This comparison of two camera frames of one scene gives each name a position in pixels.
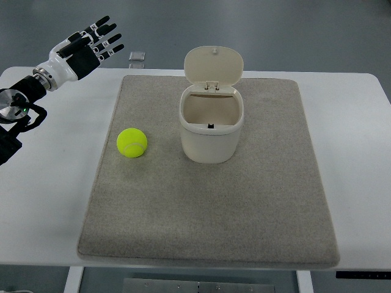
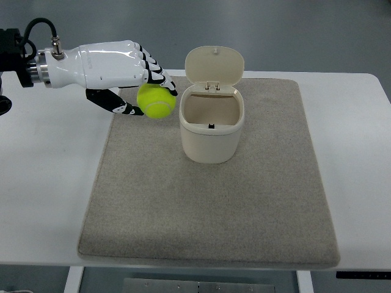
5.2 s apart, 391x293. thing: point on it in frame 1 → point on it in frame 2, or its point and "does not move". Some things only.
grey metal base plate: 159,285 does not move
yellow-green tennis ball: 132,142 → 155,101
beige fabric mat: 267,203 does not move
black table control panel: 363,274 does not move
